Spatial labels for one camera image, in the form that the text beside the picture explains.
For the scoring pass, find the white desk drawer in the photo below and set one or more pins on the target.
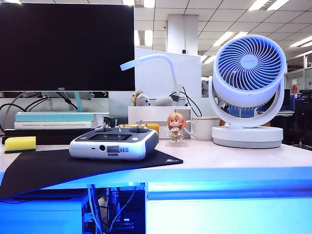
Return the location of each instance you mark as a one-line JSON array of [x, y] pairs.
[[219, 217]]

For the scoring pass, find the white grey remote controller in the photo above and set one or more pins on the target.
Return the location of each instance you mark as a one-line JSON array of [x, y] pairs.
[[109, 149]]

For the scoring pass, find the red round wall sign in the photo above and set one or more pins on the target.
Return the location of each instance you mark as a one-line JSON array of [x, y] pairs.
[[294, 89]]

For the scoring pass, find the small white background fan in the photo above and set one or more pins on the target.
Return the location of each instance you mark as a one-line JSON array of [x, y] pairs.
[[205, 87]]

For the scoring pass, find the black AOC computer monitor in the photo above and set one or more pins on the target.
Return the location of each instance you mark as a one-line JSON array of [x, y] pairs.
[[65, 46]]

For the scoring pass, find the yellow rectangular block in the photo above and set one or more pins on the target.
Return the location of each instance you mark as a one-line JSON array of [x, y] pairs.
[[153, 128]]

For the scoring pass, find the orange-haired anime figurine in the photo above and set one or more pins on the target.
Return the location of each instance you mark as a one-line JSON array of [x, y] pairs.
[[175, 122]]

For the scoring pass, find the white book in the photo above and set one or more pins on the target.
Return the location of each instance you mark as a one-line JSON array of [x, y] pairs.
[[53, 125]]

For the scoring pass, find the teal book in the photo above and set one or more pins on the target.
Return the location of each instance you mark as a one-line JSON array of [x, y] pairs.
[[53, 117]]

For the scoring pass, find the yellow cleaning sponge green base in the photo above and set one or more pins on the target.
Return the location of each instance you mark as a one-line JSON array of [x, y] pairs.
[[20, 143]]

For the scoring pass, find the black mouse pad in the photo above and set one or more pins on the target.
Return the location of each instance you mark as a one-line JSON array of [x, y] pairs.
[[48, 168]]

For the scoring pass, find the white gooseneck desk lamp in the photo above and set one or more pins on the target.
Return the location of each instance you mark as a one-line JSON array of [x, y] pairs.
[[170, 62]]

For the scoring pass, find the black open computer chassis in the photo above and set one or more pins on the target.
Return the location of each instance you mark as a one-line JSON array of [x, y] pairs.
[[136, 207]]

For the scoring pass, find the white computer tower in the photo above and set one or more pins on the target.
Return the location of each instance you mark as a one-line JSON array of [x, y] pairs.
[[36, 217]]

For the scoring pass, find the black office chair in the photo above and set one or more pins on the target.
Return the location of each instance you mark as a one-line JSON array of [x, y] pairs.
[[302, 117]]

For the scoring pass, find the grey rounded plush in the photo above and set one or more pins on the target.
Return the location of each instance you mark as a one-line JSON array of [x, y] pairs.
[[162, 101]]

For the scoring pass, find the white round desk fan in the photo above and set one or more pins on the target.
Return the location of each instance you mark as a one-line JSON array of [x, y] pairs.
[[248, 139]]

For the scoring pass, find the white mug wooden lid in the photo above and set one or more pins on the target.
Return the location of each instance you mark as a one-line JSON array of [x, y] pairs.
[[204, 129]]

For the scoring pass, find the white desk organizer box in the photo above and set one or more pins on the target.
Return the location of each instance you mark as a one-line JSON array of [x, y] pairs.
[[150, 114]]

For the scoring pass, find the white partition panel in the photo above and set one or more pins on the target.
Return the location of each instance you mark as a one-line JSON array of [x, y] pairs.
[[155, 80]]

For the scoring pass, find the beige plush toy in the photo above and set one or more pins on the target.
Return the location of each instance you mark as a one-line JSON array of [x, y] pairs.
[[142, 99]]

